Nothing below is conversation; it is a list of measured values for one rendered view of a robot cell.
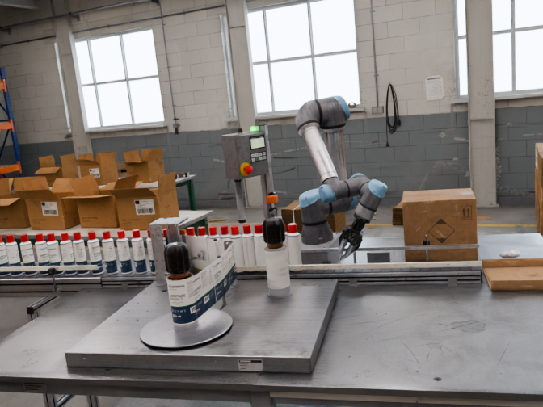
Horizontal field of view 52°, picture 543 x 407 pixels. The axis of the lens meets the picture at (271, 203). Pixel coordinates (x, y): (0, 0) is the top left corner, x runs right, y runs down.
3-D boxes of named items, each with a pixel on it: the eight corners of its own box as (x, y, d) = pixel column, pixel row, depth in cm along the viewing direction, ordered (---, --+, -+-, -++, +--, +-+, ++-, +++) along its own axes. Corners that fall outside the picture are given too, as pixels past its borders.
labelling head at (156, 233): (156, 283, 235) (147, 225, 230) (168, 274, 248) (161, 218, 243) (187, 283, 232) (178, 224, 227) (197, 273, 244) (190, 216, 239)
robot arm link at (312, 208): (298, 219, 261) (293, 191, 258) (324, 213, 264) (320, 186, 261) (306, 224, 250) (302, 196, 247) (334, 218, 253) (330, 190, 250)
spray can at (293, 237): (290, 273, 233) (285, 225, 229) (291, 269, 238) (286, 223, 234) (302, 272, 233) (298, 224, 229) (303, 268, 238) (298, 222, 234)
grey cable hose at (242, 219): (237, 224, 247) (232, 177, 243) (239, 221, 250) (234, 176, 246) (245, 223, 246) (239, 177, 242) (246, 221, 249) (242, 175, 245)
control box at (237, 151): (225, 178, 239) (220, 135, 236) (255, 172, 250) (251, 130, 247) (240, 180, 232) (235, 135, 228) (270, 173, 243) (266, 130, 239)
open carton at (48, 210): (18, 232, 422) (10, 185, 415) (61, 219, 463) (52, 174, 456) (58, 232, 408) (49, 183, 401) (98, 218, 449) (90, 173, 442)
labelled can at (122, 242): (119, 275, 254) (112, 232, 250) (124, 271, 259) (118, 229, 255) (129, 274, 253) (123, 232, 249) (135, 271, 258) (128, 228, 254)
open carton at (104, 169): (74, 187, 658) (69, 156, 651) (99, 181, 695) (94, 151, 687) (98, 186, 640) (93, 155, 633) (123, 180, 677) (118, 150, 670)
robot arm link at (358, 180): (340, 175, 230) (351, 186, 220) (364, 169, 232) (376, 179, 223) (340, 192, 233) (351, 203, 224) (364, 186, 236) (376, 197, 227)
